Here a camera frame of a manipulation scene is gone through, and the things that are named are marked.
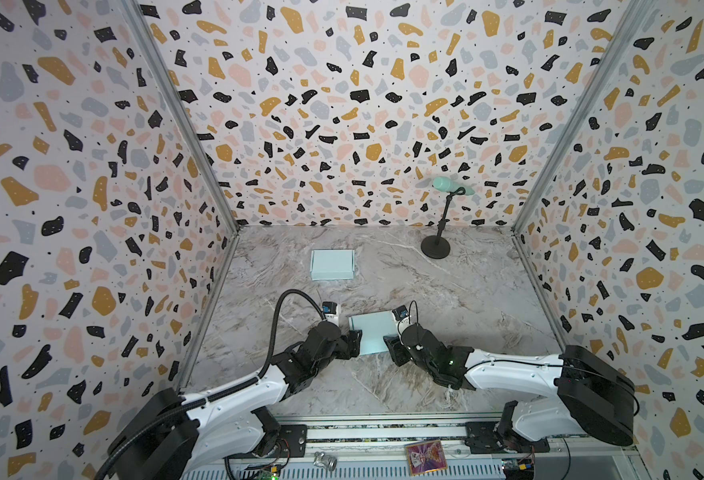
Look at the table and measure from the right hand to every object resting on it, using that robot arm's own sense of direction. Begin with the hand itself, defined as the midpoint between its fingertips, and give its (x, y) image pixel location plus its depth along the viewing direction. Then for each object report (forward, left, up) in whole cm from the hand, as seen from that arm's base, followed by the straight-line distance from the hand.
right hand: (389, 332), depth 83 cm
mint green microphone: (+37, -18, +22) cm, 47 cm away
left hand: (0, +9, +2) cm, 9 cm away
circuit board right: (-30, -31, -10) cm, 44 cm away
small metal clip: (-29, +16, -7) cm, 34 cm away
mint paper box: (+29, +19, -6) cm, 35 cm away
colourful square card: (-28, -8, -6) cm, 30 cm away
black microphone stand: (+40, -19, -10) cm, 46 cm away
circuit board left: (-32, +28, -9) cm, 43 cm away
